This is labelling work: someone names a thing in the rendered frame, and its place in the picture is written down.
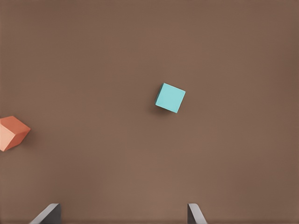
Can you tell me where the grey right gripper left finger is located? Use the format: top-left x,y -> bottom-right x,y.
29,203 -> 62,224

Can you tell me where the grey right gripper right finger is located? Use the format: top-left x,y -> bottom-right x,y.
187,203 -> 208,224

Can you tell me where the red wooden cube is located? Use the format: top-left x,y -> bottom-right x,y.
0,116 -> 32,152

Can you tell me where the blue wooden cube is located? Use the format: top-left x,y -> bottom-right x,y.
155,82 -> 186,114

